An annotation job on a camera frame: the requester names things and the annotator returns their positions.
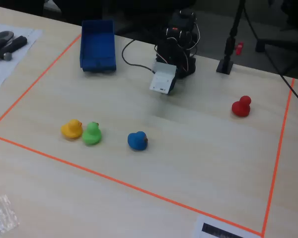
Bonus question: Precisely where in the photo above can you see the blue rubber duck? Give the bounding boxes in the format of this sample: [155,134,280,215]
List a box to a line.
[127,131,149,151]

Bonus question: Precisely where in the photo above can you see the green rubber duck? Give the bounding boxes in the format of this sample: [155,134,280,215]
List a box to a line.
[81,121,102,146]

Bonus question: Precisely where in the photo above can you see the yellow rubber duck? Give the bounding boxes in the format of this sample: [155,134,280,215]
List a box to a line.
[61,119,83,139]

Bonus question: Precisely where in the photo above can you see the blue plastic box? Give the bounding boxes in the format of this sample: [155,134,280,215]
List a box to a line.
[79,19,117,74]

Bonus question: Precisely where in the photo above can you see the red rubber duck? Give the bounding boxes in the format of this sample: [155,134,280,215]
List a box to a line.
[231,95,252,118]

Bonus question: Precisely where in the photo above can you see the orange tape border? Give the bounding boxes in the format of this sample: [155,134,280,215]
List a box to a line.
[0,34,298,238]

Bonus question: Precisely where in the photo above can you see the white label black bar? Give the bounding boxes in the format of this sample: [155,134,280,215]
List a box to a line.
[192,215,261,238]

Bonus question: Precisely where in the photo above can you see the black office chair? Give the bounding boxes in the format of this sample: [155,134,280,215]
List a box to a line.
[255,24,298,75]

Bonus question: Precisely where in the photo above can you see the white paper sheet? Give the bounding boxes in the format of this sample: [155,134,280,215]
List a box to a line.
[0,23,43,89]

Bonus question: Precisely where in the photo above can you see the clear plastic bag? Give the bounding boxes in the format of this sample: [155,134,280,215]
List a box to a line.
[0,194,20,238]

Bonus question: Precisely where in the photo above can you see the white camera box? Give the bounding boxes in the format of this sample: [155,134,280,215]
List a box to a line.
[149,61,178,96]

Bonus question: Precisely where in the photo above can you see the black camera cable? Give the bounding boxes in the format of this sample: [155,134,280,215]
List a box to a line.
[121,39,156,74]

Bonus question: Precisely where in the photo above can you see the black camera stand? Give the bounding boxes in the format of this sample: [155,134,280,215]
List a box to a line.
[216,0,246,75]

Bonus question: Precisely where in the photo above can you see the black handled tool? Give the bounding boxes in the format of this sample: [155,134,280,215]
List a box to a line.
[0,36,28,59]

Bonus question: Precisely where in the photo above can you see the grey handled pliers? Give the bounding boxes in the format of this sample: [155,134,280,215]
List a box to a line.
[0,31,15,50]

